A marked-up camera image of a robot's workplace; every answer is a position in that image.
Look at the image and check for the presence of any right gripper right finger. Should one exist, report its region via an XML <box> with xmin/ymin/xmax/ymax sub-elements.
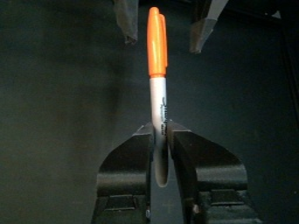
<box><xmin>166</xmin><ymin>120</ymin><xmax>263</xmax><ymax>224</ymax></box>

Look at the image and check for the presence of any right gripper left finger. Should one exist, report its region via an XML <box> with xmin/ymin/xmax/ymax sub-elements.
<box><xmin>90</xmin><ymin>122</ymin><xmax>155</xmax><ymax>224</ymax></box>

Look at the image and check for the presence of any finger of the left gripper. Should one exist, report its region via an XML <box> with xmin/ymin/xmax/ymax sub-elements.
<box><xmin>189</xmin><ymin>0</ymin><xmax>230</xmax><ymax>54</ymax></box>
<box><xmin>112</xmin><ymin>0</ymin><xmax>140</xmax><ymax>46</ymax></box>

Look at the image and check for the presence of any grey marker pen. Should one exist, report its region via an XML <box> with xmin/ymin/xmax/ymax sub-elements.
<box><xmin>146</xmin><ymin>6</ymin><xmax>171</xmax><ymax>188</ymax></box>

